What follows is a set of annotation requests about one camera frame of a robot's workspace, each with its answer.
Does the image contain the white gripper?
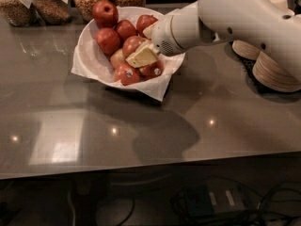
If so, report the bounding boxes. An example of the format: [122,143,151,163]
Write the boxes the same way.
[126,15,184,68]

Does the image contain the red-yellow apple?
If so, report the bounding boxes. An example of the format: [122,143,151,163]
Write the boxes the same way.
[122,36,145,57]

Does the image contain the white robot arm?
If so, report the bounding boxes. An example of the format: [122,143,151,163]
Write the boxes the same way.
[127,0,301,80]

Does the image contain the red apple upper right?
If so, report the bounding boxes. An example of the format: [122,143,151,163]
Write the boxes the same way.
[136,15,158,37]

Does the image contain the red apple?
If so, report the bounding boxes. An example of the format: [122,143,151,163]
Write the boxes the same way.
[92,0,119,27]
[136,15,158,37]
[95,27,120,56]
[115,20,137,42]

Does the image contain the red apple right stickered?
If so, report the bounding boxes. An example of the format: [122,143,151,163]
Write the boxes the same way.
[138,60,164,80]

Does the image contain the red apple stickered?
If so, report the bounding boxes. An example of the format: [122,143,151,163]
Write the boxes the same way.
[114,63,140,86]
[138,60,164,80]

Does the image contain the red apple upper middle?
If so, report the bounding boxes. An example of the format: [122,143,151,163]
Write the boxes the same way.
[115,20,137,42]

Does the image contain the pale apple lower left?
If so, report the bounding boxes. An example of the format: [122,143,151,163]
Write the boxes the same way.
[110,49,125,70]

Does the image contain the red apple front stickered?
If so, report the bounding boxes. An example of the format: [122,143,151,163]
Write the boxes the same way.
[114,63,140,86]

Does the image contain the red apple top left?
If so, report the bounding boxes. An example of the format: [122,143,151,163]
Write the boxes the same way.
[92,0,119,27]

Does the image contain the white bowl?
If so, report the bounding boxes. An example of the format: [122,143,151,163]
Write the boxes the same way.
[77,6,186,90]

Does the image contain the white paper liner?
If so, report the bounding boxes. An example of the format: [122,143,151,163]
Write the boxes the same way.
[71,7,186,103]

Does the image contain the rear stack paper bowls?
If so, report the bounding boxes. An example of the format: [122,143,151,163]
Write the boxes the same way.
[231,0,295,61]

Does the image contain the black tray under bowls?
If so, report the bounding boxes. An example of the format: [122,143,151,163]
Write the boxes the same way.
[232,50,294,94]

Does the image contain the glass jar far left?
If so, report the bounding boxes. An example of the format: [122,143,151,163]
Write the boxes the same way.
[0,0,37,26]

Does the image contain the black power box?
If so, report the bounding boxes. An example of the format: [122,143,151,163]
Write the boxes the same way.
[183,183,248,218]

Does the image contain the black floor cables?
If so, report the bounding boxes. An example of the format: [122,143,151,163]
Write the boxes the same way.
[170,174,301,226]

